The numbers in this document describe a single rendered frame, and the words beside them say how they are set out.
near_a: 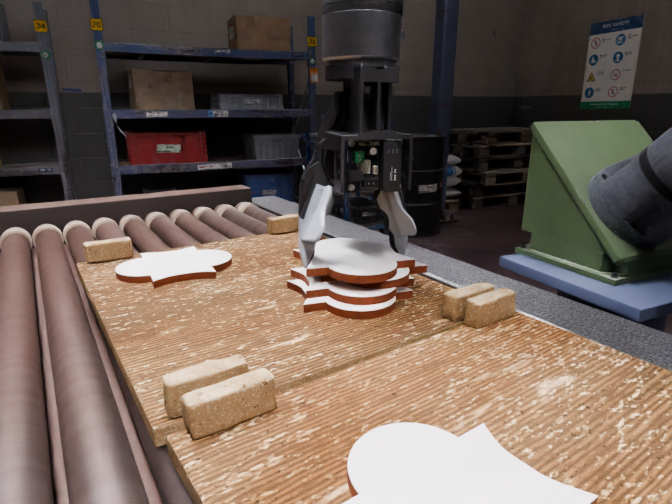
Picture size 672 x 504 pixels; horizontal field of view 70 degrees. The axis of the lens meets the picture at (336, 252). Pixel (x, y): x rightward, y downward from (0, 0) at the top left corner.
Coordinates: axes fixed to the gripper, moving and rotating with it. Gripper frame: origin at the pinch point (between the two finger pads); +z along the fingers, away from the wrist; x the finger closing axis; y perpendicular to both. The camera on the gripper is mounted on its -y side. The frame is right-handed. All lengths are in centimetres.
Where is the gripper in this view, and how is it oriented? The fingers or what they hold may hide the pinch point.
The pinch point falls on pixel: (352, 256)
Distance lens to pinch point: 54.2
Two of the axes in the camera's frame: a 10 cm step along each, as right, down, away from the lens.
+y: 2.7, 2.8, -9.2
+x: 9.6, -0.8, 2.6
